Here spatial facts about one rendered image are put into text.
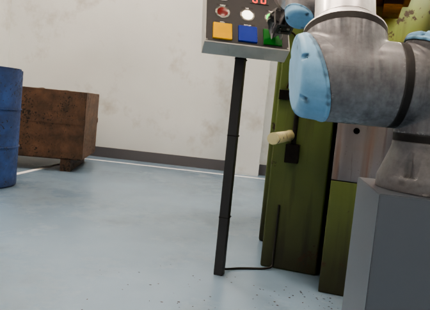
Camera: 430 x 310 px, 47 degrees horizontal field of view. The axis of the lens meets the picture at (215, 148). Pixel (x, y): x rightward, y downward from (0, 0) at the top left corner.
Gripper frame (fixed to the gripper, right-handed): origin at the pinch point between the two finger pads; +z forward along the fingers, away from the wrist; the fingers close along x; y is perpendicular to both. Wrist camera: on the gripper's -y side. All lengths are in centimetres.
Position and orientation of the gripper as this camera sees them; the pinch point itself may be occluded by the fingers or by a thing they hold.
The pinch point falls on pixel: (273, 33)
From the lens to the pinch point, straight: 200.3
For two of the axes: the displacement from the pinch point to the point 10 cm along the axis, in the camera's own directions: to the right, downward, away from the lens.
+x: 9.8, 0.8, 1.5
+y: -0.1, 9.1, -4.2
